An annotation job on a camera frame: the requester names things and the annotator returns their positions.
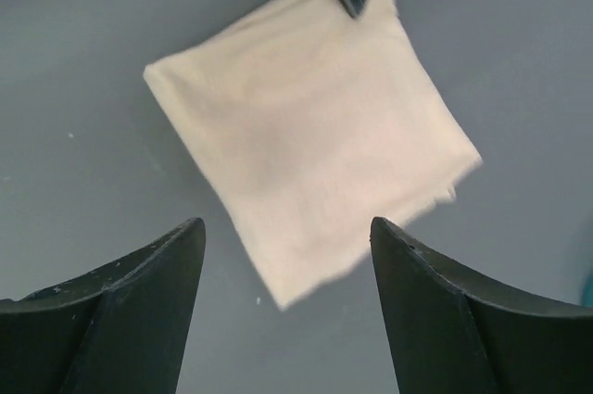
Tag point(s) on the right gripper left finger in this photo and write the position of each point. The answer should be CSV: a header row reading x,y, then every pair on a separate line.
x,y
121,328

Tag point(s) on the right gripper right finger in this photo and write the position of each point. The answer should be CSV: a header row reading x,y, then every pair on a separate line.
x,y
452,329

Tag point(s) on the beige t shirt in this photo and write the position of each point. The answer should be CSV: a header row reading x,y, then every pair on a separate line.
x,y
308,123

